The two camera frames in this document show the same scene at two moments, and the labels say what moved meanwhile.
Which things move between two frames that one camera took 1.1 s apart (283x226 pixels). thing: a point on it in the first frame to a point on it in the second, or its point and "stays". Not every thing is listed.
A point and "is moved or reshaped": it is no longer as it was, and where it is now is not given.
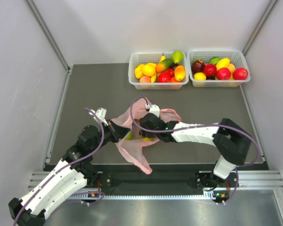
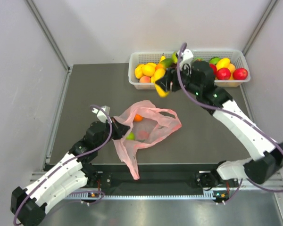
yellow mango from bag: x=146 y=139 to x=159 y=74
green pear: x=177 y=56 stays
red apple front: x=223 y=74 stays
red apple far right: x=240 y=74 stays
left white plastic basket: x=137 y=58 stays
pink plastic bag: x=131 y=145 is moved or reshaped
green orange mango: x=163 y=65 stays
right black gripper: x=147 y=134 to x=165 y=82
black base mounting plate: x=117 y=177 stays
